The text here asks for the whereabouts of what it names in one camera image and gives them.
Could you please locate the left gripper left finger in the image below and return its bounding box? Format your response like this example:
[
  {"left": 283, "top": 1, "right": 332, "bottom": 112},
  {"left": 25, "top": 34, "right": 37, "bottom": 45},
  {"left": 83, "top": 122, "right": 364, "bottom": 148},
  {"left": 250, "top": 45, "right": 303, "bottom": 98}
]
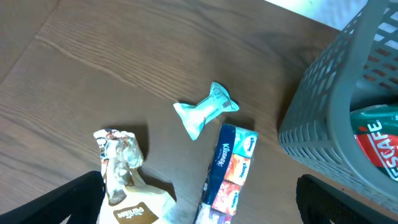
[{"left": 1, "top": 171, "right": 105, "bottom": 224}]

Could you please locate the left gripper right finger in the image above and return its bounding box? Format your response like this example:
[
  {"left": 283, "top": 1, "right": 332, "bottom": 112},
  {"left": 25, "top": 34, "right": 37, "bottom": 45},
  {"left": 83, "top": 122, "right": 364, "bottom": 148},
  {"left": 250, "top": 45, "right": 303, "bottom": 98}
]
[{"left": 296, "top": 174, "right": 397, "bottom": 224}]

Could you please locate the beige Panfee snack bag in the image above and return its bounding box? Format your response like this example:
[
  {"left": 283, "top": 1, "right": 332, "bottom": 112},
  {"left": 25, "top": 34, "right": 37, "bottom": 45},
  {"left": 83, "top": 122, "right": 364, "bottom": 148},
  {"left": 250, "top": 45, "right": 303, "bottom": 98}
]
[{"left": 93, "top": 129, "right": 176, "bottom": 224}]

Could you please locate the green Nescafe coffee bag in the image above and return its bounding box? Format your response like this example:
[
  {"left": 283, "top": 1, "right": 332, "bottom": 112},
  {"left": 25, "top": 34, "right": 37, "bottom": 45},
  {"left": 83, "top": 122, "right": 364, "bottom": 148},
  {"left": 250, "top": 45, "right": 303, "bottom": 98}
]
[{"left": 350, "top": 103, "right": 397, "bottom": 181}]

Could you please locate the Kleenex tissue multipack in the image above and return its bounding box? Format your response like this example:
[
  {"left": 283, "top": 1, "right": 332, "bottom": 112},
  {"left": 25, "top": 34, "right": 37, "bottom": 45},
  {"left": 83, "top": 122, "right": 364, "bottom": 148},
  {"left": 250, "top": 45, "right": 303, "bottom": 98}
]
[{"left": 193, "top": 124, "right": 258, "bottom": 224}]

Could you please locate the grey plastic basket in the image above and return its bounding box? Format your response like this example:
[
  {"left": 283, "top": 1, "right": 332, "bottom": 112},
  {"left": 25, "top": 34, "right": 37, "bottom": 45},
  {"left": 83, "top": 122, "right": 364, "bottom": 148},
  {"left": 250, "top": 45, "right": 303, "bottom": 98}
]
[{"left": 279, "top": 1, "right": 397, "bottom": 212}]

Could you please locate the light teal snack wrapper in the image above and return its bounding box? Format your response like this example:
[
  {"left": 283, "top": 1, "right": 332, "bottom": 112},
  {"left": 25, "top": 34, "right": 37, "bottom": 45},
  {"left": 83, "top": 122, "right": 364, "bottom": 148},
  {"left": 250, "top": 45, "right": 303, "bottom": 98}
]
[{"left": 173, "top": 82, "right": 239, "bottom": 141}]

